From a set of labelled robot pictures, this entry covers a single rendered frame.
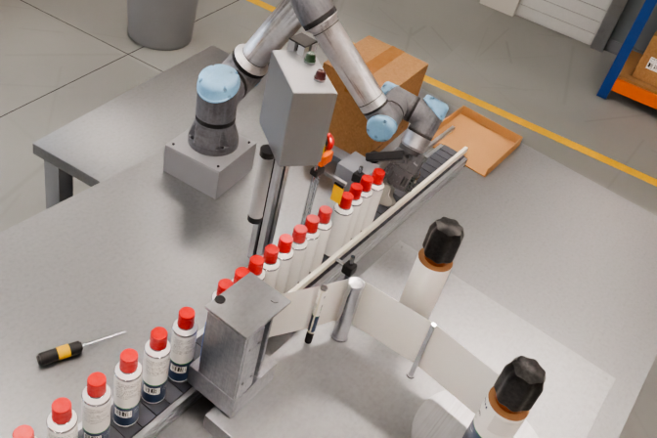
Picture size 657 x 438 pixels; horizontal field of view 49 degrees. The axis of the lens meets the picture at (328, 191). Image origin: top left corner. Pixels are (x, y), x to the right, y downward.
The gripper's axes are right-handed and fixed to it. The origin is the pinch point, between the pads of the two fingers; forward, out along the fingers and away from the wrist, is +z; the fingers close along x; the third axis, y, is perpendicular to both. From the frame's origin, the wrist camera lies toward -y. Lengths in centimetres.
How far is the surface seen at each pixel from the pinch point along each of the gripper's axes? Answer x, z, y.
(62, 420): -99, 42, 2
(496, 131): 80, -35, 3
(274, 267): -49, 15, 2
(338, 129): 23.0, -11.3, -30.2
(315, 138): -57, -16, 0
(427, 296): -22.3, 7.8, 31.2
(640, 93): 338, -102, 20
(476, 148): 66, -26, 3
